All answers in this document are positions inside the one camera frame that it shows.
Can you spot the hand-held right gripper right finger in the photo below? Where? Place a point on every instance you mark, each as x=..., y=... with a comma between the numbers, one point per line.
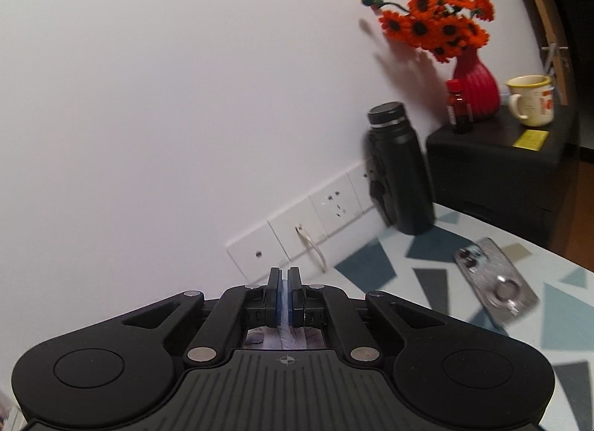
x=291, y=302

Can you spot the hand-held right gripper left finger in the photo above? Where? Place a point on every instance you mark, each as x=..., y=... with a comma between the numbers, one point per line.
x=277, y=302

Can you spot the black water bottle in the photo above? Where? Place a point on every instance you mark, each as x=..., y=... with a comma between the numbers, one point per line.
x=403, y=171

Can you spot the black box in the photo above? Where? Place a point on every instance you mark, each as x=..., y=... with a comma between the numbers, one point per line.
x=492, y=180

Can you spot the brown bottle with red cap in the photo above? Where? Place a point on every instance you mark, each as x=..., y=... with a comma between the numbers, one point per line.
x=459, y=110

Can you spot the red ribbed vase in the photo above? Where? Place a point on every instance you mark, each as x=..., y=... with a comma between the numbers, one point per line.
x=478, y=87

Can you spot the yellow sticker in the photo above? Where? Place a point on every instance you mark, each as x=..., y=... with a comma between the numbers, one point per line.
x=531, y=139

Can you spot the orange artificial flower bouquet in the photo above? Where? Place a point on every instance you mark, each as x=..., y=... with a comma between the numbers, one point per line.
x=431, y=27

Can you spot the cream enamel mug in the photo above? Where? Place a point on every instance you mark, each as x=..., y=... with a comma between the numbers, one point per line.
x=529, y=103

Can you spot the white blank wall plate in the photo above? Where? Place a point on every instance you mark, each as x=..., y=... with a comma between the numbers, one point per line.
x=255, y=245

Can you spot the white wall socket plate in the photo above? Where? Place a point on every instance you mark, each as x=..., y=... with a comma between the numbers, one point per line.
x=336, y=208
x=362, y=185

